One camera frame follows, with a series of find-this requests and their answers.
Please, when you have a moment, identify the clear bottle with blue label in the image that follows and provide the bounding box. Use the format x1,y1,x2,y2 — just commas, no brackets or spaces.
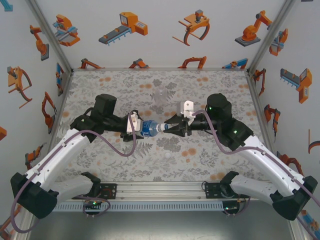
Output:
138,119,167,138

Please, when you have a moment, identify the clear bottle without label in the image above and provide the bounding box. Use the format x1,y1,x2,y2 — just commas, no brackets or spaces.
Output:
151,87,172,107

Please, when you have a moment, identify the left small circuit board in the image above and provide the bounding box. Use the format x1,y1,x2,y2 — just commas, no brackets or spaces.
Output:
83,199,103,208

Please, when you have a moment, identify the grey metal sheet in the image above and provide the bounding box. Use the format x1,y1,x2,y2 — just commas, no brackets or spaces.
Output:
27,211,293,240

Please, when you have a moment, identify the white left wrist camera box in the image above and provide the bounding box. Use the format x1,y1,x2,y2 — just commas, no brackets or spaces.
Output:
126,111,141,135

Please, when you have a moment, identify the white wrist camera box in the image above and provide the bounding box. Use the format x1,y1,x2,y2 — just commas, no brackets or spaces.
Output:
126,111,141,135
175,100,195,120

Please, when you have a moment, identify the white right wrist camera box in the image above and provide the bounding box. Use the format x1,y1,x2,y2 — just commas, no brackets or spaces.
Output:
175,100,195,120

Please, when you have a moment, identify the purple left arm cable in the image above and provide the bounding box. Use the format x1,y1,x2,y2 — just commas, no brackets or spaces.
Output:
10,113,138,235

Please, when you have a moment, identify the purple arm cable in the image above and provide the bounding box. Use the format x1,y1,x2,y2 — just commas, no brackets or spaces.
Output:
10,113,138,235
191,109,320,240

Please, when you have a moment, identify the aluminium right side rail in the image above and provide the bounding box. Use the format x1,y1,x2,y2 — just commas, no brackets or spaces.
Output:
246,72,278,153

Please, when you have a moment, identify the aluminium left side rail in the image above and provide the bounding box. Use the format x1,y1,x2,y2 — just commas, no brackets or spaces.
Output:
44,71,75,153

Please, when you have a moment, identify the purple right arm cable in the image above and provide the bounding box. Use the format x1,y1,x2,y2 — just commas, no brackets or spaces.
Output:
191,109,320,240

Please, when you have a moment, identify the aluminium back frame rail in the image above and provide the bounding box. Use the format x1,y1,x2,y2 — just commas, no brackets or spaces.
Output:
71,67,251,73

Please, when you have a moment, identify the aluminium frame rail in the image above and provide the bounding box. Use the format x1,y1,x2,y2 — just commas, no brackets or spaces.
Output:
57,181,276,202
71,67,251,73

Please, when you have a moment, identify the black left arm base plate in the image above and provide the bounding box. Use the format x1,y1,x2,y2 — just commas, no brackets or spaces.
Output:
71,183,118,200

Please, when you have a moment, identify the aluminium front frame rail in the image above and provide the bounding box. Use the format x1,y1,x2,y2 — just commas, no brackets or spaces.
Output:
57,181,276,202

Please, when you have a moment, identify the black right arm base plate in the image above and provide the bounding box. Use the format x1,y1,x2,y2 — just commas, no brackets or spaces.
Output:
204,182,251,200

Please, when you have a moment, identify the slotted grey cable tray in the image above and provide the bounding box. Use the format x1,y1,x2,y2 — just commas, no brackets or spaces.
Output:
53,201,225,212

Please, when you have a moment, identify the aluminium right corner post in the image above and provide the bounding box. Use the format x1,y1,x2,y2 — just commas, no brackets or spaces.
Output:
246,0,297,73

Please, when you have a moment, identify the aluminium corner post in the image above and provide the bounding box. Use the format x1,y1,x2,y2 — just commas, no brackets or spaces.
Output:
246,0,297,73
24,0,75,73

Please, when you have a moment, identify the aluminium left corner post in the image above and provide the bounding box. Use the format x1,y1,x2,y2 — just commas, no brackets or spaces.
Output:
24,0,75,73

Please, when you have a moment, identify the aluminium left lower frame leg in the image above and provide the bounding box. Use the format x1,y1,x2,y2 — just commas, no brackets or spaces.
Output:
14,217,36,240

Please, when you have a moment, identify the aluminium frame leg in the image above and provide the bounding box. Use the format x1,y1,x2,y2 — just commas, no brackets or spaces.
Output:
287,219,310,240
14,217,36,240

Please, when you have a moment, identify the aluminium right lower frame leg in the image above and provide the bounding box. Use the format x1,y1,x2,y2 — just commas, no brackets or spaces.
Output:
287,219,310,240

